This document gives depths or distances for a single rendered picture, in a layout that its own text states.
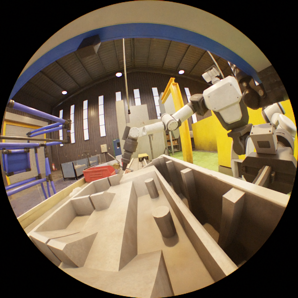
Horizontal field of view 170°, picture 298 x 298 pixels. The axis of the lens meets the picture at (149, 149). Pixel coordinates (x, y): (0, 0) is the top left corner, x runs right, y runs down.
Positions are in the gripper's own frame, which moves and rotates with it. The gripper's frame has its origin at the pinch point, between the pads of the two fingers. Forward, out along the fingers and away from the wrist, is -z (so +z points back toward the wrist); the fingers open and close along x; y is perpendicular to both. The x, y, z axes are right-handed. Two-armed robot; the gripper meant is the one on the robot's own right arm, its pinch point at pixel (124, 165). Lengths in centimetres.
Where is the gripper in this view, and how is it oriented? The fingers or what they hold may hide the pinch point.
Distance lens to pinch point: 69.6
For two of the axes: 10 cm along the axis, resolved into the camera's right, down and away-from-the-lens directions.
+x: 0.9, 0.3, -10.0
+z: 2.8, -9.6, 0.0
